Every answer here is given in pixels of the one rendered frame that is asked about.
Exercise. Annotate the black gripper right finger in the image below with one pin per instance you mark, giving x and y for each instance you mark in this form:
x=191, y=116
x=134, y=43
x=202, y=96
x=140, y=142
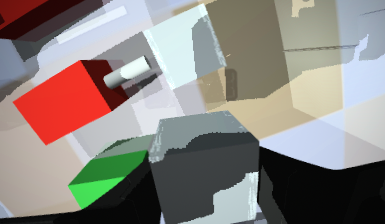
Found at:
x=292, y=191

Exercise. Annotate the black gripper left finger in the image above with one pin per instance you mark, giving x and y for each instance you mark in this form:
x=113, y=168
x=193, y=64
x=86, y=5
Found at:
x=133, y=200

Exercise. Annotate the red block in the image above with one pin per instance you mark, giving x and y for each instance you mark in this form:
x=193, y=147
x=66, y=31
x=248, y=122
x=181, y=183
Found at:
x=76, y=96

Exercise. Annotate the red tray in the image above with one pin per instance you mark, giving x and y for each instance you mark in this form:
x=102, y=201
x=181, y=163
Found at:
x=18, y=17

